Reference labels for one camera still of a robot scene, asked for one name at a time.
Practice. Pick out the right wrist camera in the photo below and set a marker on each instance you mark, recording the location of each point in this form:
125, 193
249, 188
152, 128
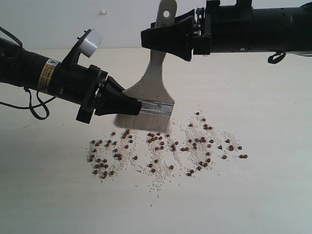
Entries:
89, 42

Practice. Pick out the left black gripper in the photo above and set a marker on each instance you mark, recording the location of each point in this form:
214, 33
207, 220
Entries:
77, 84

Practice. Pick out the small white wall hook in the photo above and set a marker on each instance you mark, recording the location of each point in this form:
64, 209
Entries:
103, 13

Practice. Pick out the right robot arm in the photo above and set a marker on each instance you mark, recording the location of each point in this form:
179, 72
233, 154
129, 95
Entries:
280, 31

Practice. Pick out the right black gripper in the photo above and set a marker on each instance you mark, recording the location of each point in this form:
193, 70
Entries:
216, 29

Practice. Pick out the white wooden paint brush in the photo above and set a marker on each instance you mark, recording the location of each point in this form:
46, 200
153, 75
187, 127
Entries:
157, 104

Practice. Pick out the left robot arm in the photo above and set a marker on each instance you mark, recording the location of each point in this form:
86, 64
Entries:
29, 70

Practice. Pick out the scattered rice and brown pellets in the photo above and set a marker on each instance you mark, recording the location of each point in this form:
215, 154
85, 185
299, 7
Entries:
124, 161

